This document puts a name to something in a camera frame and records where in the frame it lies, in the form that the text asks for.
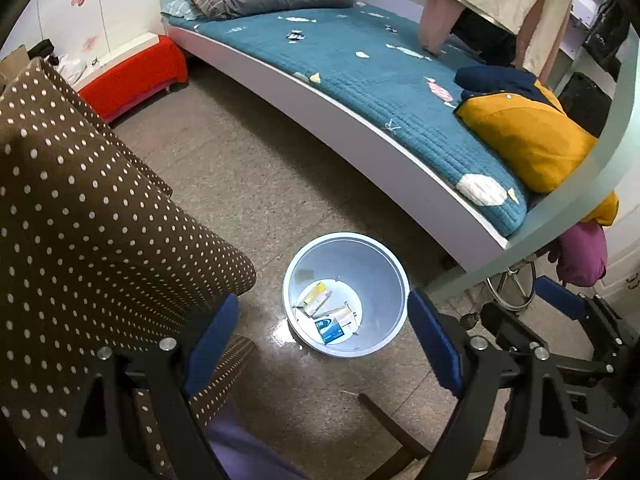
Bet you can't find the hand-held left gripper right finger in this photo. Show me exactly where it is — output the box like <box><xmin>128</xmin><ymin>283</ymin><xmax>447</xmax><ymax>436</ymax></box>
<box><xmin>407</xmin><ymin>289</ymin><xmax>586</xmax><ymax>480</ymax></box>

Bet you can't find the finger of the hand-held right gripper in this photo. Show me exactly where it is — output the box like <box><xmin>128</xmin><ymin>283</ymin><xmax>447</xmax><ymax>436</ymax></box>
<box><xmin>481</xmin><ymin>304</ymin><xmax>618</xmax><ymax>376</ymax></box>
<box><xmin>534</xmin><ymin>277</ymin><xmax>626</xmax><ymax>356</ymax></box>

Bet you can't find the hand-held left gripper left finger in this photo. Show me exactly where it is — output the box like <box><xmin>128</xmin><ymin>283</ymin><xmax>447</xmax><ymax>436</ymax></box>
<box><xmin>57</xmin><ymin>292</ymin><xmax>241</xmax><ymax>480</ymax></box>

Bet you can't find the light blue plastic waste bin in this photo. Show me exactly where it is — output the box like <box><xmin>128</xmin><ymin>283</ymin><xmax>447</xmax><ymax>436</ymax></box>
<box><xmin>282</xmin><ymin>232</ymin><xmax>411</xmax><ymax>358</ymax></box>

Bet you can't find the chrome chair base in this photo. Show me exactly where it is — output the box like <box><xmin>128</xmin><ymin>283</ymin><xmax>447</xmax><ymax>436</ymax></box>
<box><xmin>485</xmin><ymin>255</ymin><xmax>538</xmax><ymax>314</ymax></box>

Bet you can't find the purple garment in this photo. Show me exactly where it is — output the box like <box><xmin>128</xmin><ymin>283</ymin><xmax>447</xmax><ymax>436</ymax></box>
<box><xmin>557</xmin><ymin>220</ymin><xmax>609</xmax><ymax>287</ymax></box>

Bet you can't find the white cabinet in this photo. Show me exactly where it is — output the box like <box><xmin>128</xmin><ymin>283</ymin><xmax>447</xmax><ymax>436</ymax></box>
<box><xmin>600</xmin><ymin>240</ymin><xmax>640</xmax><ymax>307</ymax></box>

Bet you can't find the wooden chair leg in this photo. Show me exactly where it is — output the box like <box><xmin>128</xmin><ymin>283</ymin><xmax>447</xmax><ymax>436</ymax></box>
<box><xmin>357</xmin><ymin>392</ymin><xmax>431</xmax><ymax>461</ymax></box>

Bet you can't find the white crumpled wrapper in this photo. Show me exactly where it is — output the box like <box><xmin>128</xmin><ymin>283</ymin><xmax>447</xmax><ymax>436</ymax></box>
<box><xmin>332</xmin><ymin>302</ymin><xmax>364</xmax><ymax>337</ymax></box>

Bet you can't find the blue and white packet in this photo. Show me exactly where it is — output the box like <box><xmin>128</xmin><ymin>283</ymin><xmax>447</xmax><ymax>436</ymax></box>
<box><xmin>315</xmin><ymin>317</ymin><xmax>349</xmax><ymax>346</ymax></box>

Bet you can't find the person's lavender trouser leg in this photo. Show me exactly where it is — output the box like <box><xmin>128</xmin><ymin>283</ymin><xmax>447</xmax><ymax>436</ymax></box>
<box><xmin>205</xmin><ymin>400</ymin><xmax>311</xmax><ymax>480</ymax></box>

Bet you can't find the yellow and white packet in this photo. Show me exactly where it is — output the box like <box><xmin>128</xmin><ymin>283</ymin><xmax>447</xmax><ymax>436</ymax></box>
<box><xmin>297</xmin><ymin>282</ymin><xmax>332</xmax><ymax>312</ymax></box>

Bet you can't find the yellow jacket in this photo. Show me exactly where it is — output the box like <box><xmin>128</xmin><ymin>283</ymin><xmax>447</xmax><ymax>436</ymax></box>
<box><xmin>455</xmin><ymin>82</ymin><xmax>621</xmax><ymax>227</ymax></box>

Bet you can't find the brown polka dot cloth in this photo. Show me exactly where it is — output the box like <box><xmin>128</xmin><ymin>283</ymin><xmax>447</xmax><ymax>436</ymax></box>
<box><xmin>0</xmin><ymin>57</ymin><xmax>258</xmax><ymax>480</ymax></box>

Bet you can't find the black chair back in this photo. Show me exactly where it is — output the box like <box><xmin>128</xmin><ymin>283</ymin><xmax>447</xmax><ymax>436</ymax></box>
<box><xmin>555</xmin><ymin>72</ymin><xmax>614</xmax><ymax>136</ymax></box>

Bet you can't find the navy garment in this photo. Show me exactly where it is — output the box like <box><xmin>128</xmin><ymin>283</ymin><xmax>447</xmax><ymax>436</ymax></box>
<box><xmin>455</xmin><ymin>65</ymin><xmax>556</xmax><ymax>106</ymax></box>

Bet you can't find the black bag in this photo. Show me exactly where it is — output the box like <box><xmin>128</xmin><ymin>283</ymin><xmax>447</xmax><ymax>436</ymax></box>
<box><xmin>582</xmin><ymin>0</ymin><xmax>631</xmax><ymax>76</ymax></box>

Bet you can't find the red bench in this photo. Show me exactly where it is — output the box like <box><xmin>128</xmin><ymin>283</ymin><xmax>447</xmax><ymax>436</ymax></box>
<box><xmin>77</xmin><ymin>35</ymin><xmax>189</xmax><ymax>123</ymax></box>

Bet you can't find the teal quilted bed cover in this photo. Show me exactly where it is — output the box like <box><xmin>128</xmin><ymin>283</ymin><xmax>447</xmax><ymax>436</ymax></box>
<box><xmin>167</xmin><ymin>2</ymin><xmax>531</xmax><ymax>238</ymax></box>

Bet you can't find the white plastic bag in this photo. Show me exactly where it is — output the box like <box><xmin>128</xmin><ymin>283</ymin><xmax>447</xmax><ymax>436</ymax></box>
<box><xmin>52</xmin><ymin>55</ymin><xmax>89</xmax><ymax>84</ymax></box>

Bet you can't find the light blue plaid pillow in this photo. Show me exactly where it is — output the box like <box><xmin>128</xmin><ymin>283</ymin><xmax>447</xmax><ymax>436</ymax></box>
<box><xmin>161</xmin><ymin>0</ymin><xmax>201</xmax><ymax>21</ymax></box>

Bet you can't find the grey plaid pillow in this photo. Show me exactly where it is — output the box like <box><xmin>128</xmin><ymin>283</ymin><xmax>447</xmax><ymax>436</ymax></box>
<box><xmin>187</xmin><ymin>0</ymin><xmax>236</xmax><ymax>17</ymax></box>

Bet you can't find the cardboard box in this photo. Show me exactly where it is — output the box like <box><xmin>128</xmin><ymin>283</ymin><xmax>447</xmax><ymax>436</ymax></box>
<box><xmin>0</xmin><ymin>45</ymin><xmax>32</xmax><ymax>92</ymax></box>

